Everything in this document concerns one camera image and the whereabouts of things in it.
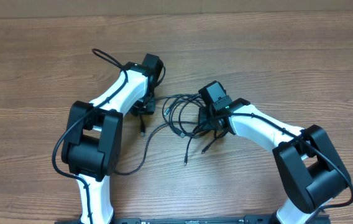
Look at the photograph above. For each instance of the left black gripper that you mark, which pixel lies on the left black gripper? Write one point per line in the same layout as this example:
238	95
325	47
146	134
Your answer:
149	108

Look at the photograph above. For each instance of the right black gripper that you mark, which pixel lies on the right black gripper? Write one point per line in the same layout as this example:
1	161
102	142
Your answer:
203	113

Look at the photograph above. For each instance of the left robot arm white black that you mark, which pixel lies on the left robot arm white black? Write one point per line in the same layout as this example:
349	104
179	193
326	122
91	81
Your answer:
91	144

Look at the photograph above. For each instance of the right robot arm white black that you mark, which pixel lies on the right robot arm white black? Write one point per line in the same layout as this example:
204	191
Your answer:
311	170

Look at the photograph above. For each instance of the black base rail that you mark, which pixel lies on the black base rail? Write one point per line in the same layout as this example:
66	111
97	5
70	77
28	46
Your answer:
195	220

